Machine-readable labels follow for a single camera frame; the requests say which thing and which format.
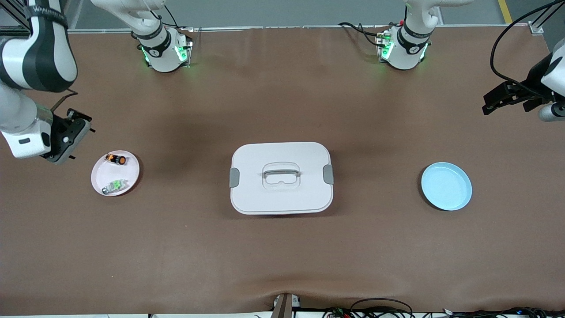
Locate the black right arm base cable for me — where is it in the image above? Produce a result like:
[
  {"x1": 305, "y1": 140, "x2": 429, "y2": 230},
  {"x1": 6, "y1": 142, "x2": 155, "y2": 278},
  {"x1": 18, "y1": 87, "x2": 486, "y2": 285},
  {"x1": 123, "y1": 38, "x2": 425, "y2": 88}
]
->
[{"x1": 152, "y1": 0, "x2": 195, "y2": 34}]

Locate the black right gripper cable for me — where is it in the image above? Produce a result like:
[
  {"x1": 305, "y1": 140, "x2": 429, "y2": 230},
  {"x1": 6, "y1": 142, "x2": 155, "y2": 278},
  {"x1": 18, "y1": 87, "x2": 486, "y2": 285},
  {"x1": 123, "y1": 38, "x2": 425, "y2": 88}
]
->
[{"x1": 51, "y1": 90, "x2": 79, "y2": 113}]

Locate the brown table mat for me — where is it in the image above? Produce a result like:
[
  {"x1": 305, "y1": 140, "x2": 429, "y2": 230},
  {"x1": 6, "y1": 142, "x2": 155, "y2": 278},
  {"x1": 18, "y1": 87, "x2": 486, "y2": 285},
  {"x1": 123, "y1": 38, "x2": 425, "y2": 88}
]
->
[{"x1": 0, "y1": 26, "x2": 565, "y2": 315}]

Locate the black left arm base cable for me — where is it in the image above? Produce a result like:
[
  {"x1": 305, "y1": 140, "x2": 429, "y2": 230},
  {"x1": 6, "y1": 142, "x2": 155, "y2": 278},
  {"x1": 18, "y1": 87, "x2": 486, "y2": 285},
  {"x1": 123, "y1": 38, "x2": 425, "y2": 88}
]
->
[{"x1": 338, "y1": 21, "x2": 389, "y2": 47}]

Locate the aluminium table edge rail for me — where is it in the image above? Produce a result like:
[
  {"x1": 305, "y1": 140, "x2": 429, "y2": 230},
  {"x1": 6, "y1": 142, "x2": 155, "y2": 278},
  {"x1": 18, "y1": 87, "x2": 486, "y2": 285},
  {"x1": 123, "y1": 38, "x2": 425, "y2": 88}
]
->
[{"x1": 66, "y1": 24, "x2": 537, "y2": 34}]

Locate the black arm base cable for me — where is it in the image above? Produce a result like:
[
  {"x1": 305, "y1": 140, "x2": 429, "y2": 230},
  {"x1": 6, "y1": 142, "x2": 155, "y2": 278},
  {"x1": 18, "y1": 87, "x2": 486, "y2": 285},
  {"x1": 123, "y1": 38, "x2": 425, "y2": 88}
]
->
[
  {"x1": 338, "y1": 21, "x2": 389, "y2": 47},
  {"x1": 152, "y1": 0, "x2": 195, "y2": 34}
]

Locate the white lidded storage box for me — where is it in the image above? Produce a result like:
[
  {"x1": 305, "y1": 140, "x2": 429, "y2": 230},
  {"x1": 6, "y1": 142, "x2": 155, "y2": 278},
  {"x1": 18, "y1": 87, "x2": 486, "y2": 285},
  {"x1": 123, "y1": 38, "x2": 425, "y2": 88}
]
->
[{"x1": 230, "y1": 141, "x2": 335, "y2": 216}]

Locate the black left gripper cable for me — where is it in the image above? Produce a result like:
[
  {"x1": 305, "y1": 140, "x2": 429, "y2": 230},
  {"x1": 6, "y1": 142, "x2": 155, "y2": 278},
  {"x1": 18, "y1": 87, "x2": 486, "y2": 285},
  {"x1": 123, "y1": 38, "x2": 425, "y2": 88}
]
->
[{"x1": 490, "y1": 0, "x2": 565, "y2": 95}]

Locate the brown metal bracket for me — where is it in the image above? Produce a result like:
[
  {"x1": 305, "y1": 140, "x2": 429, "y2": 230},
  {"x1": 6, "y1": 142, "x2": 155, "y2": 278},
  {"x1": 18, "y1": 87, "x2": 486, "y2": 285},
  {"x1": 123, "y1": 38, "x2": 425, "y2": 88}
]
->
[{"x1": 271, "y1": 293, "x2": 301, "y2": 318}]

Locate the grey box lid handle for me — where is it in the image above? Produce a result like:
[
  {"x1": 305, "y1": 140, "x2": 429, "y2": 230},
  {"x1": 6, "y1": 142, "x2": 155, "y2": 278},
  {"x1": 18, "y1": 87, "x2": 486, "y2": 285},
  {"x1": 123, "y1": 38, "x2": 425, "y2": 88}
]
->
[{"x1": 262, "y1": 167, "x2": 302, "y2": 179}]

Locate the black looped cable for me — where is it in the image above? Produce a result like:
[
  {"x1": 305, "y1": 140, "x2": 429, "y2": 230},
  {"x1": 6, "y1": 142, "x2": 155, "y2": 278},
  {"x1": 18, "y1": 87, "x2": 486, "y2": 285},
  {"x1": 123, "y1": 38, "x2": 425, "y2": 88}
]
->
[{"x1": 350, "y1": 298, "x2": 414, "y2": 318}]

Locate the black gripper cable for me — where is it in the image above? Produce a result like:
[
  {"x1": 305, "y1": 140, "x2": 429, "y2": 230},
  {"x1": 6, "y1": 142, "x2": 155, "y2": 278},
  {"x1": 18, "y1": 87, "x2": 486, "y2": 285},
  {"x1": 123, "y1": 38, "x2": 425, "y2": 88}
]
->
[
  {"x1": 490, "y1": 0, "x2": 565, "y2": 95},
  {"x1": 51, "y1": 90, "x2": 79, "y2": 113}
]

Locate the black cable bundle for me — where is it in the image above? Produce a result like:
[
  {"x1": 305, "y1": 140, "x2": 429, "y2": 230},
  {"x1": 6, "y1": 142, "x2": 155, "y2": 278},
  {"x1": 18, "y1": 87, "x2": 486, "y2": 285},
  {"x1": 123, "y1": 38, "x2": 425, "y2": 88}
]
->
[{"x1": 441, "y1": 306, "x2": 565, "y2": 318}]

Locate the light blue round plate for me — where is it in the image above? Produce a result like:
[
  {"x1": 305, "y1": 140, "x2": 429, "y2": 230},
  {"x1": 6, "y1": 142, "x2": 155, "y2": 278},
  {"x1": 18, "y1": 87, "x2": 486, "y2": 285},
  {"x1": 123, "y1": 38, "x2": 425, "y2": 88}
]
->
[{"x1": 420, "y1": 162, "x2": 473, "y2": 211}]

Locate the pink round plate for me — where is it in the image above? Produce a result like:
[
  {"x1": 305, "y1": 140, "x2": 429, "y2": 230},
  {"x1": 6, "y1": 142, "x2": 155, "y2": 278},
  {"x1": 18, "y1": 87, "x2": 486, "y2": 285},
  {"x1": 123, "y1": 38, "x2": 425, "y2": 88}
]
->
[{"x1": 90, "y1": 151, "x2": 141, "y2": 198}]

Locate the green push-button switch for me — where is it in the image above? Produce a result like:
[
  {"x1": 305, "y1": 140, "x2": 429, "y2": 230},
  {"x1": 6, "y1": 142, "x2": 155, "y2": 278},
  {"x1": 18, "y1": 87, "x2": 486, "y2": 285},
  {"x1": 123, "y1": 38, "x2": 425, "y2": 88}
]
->
[{"x1": 102, "y1": 180, "x2": 129, "y2": 196}]

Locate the aluminium frame post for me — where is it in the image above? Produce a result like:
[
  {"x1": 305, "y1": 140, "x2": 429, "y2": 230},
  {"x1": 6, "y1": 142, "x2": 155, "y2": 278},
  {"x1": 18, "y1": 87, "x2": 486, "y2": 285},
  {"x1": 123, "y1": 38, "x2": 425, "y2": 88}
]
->
[{"x1": 527, "y1": 0, "x2": 565, "y2": 36}]

